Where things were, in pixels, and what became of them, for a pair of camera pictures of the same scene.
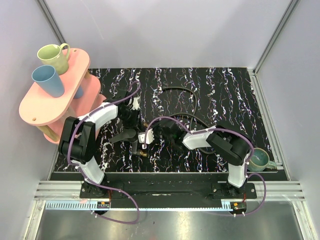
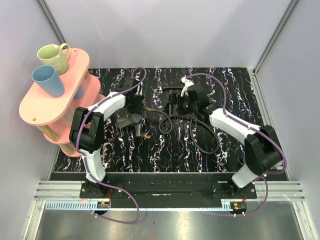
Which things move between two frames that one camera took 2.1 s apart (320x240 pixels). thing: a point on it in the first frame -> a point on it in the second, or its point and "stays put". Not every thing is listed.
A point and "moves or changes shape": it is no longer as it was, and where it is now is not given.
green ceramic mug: (53, 55) stays put
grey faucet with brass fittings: (130, 134) moves or changes shape
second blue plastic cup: (79, 92) stays put
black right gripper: (154, 127) -> (175, 98)
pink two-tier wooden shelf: (81, 92) stays put
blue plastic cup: (46, 76) stays put
